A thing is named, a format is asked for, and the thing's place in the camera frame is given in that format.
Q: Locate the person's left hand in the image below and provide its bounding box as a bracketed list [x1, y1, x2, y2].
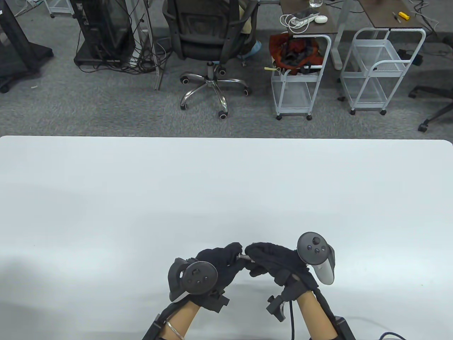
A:
[189, 243, 248, 306]

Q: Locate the white wire trolley cart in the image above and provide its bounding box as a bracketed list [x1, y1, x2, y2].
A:
[271, 34, 332, 121]
[44, 0, 75, 19]
[340, 28, 426, 116]

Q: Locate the grey handheld controller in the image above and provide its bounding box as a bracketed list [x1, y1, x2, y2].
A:
[296, 232, 336, 285]

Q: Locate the black sensor cable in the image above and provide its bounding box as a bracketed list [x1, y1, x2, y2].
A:
[288, 299, 404, 340]

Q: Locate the black power adapter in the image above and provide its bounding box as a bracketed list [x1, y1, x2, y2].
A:
[396, 49, 424, 67]

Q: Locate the person's right hand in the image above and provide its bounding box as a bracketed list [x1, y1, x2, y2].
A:
[245, 242, 319, 296]

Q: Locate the white power strip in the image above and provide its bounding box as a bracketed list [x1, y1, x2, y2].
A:
[291, 12, 320, 26]

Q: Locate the black wheeled monitor stand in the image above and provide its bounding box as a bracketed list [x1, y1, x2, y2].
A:
[0, 0, 55, 94]

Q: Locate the black cable bundle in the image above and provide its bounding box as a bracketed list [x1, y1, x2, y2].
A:
[76, 32, 174, 75]

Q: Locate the black computer tower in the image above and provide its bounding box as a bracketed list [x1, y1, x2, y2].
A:
[69, 0, 137, 67]

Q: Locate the white coiled cable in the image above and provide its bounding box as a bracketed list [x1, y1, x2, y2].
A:
[280, 13, 312, 34]

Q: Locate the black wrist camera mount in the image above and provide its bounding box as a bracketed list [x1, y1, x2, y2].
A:
[266, 273, 295, 322]
[203, 288, 230, 314]

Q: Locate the person's right forearm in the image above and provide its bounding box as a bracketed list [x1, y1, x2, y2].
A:
[296, 292, 339, 340]

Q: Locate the red and black bag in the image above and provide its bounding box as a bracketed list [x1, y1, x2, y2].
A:
[268, 32, 324, 75]

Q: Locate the brown top desk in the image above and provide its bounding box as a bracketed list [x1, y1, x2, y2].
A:
[280, 0, 355, 70]
[357, 0, 426, 29]

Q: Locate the black mesh office chair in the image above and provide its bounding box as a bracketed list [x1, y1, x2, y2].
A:
[162, 0, 259, 120]

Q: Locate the aluminium rig frame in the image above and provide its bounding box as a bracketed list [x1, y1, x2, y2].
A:
[142, 0, 165, 91]

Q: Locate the silver bracelet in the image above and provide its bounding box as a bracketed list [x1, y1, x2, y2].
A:
[166, 321, 185, 338]

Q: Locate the black office chair base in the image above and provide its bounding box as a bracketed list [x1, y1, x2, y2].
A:
[408, 85, 453, 132]

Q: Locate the black wrist sensor pack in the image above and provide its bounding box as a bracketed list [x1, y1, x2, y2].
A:
[331, 316, 356, 340]
[143, 313, 167, 340]

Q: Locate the person's left forearm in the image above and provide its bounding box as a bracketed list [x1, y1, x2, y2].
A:
[162, 301, 203, 340]

